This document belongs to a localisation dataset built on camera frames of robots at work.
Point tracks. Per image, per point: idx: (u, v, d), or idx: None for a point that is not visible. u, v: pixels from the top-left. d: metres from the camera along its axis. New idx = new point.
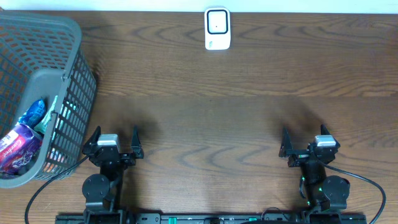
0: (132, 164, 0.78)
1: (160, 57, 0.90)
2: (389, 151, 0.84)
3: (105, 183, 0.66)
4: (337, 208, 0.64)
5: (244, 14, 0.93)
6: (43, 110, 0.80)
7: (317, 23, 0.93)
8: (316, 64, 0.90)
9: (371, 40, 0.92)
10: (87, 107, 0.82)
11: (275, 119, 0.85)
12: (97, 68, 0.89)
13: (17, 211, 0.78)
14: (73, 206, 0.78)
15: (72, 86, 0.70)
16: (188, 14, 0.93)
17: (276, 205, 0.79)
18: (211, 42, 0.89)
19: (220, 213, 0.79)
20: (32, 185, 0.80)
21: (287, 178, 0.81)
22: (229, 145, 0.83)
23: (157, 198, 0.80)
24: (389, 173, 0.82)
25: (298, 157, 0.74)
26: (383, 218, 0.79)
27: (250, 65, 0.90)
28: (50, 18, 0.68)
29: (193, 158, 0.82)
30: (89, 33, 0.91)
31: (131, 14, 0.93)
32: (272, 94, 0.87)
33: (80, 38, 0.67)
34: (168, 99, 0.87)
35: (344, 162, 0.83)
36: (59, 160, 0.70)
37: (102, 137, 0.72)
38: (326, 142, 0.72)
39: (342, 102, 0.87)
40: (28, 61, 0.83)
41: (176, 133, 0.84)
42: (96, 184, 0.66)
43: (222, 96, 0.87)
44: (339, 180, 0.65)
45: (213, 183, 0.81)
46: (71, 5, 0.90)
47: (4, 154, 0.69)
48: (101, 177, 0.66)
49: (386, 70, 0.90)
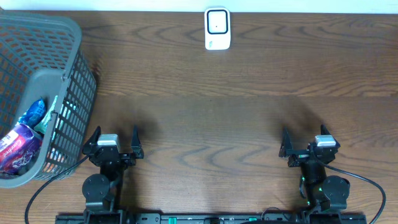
0: (132, 164, 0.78)
1: (160, 57, 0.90)
2: (389, 151, 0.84)
3: (105, 183, 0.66)
4: (337, 208, 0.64)
5: (244, 14, 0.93)
6: (43, 110, 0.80)
7: (317, 23, 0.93)
8: (316, 64, 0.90)
9: (371, 40, 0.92)
10: (87, 107, 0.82)
11: (275, 119, 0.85)
12: (97, 68, 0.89)
13: (17, 211, 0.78)
14: (73, 206, 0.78)
15: (72, 86, 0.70)
16: (188, 14, 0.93)
17: (276, 205, 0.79)
18: (211, 42, 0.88)
19: (220, 213, 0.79)
20: (32, 185, 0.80)
21: (287, 178, 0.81)
22: (229, 145, 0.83)
23: (157, 197, 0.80)
24: (389, 173, 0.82)
25: (298, 157, 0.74)
26: (383, 218, 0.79)
27: (250, 65, 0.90)
28: (50, 18, 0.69)
29: (193, 158, 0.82)
30: (89, 33, 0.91)
31: (131, 14, 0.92)
32: (272, 94, 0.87)
33: (80, 38, 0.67)
34: (168, 99, 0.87)
35: (344, 162, 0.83)
36: (59, 160, 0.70)
37: (103, 137, 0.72)
38: (326, 142, 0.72)
39: (342, 102, 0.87)
40: (28, 61, 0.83)
41: (176, 133, 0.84)
42: (96, 185, 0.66)
43: (222, 96, 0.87)
44: (339, 181, 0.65)
45: (213, 183, 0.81)
46: (71, 5, 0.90)
47: (4, 154, 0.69)
48: (101, 177, 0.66)
49: (386, 70, 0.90)
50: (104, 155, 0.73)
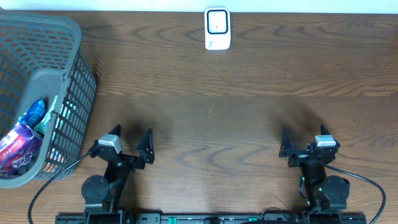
0: (139, 167, 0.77)
1: (160, 57, 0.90)
2: (389, 151, 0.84)
3: (104, 185, 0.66)
4: (337, 208, 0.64)
5: (244, 14, 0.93)
6: (43, 110, 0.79)
7: (317, 23, 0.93)
8: (316, 64, 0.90)
9: (371, 40, 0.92)
10: (87, 107, 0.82)
11: (275, 119, 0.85)
12: (96, 68, 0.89)
13: (16, 211, 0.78)
14: (73, 206, 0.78)
15: (72, 86, 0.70)
16: (188, 14, 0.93)
17: (277, 206, 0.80)
18: (211, 42, 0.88)
19: (220, 213, 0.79)
20: (32, 185, 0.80)
21: (286, 178, 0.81)
22: (229, 145, 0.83)
23: (157, 197, 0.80)
24: (389, 173, 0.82)
25: (298, 157, 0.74)
26: (383, 218, 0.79)
27: (250, 65, 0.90)
28: (50, 18, 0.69)
29: (193, 159, 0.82)
30: (89, 33, 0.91)
31: (130, 14, 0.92)
32: (272, 94, 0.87)
33: (80, 38, 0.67)
34: (168, 99, 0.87)
35: (344, 162, 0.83)
36: (59, 160, 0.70)
37: (103, 137, 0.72)
38: (326, 142, 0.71)
39: (342, 102, 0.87)
40: (28, 61, 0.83)
41: (176, 133, 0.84)
42: (96, 186, 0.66)
43: (222, 96, 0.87)
44: (339, 181, 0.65)
45: (213, 183, 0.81)
46: (71, 5, 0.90)
47: (4, 154, 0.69)
48: (100, 178, 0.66)
49: (387, 70, 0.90)
50: (105, 153, 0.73)
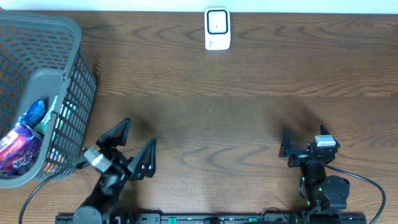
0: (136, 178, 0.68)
1: (160, 58, 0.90)
2: (389, 151, 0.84)
3: (96, 218, 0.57)
4: (337, 208, 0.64)
5: (244, 14, 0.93)
6: (43, 110, 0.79)
7: (317, 24, 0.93)
8: (316, 64, 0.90)
9: (370, 41, 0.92)
10: (87, 107, 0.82)
11: (275, 119, 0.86)
12: (96, 68, 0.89)
13: (16, 211, 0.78)
14: (73, 206, 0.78)
15: (72, 86, 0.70)
16: (188, 14, 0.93)
17: (277, 206, 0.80)
18: (211, 42, 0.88)
19: (220, 213, 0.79)
20: (32, 185, 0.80)
21: (286, 178, 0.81)
22: (229, 145, 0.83)
23: (157, 198, 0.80)
24: (389, 173, 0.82)
25: (298, 157, 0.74)
26: (383, 218, 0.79)
27: (250, 65, 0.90)
28: (50, 18, 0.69)
29: (193, 159, 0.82)
30: (89, 33, 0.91)
31: (130, 14, 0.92)
32: (272, 94, 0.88)
33: (80, 39, 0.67)
34: (168, 100, 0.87)
35: (344, 162, 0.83)
36: (59, 160, 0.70)
37: (87, 154, 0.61)
38: (326, 142, 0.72)
39: (342, 102, 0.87)
40: (28, 61, 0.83)
41: (177, 133, 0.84)
42: (87, 219, 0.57)
43: (222, 96, 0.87)
44: (339, 181, 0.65)
45: (213, 183, 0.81)
46: (71, 5, 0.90)
47: (4, 154, 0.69)
48: (89, 211, 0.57)
49: (386, 71, 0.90)
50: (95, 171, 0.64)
